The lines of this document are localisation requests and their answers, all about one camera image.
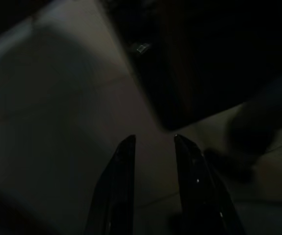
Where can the dark wooden cabinet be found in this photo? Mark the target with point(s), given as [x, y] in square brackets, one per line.
[204, 61]

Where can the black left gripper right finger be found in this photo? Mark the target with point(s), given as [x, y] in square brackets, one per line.
[199, 191]

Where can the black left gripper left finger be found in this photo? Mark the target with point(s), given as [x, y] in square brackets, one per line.
[117, 191]

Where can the small shiny metal fitting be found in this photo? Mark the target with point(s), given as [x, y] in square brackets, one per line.
[142, 48]

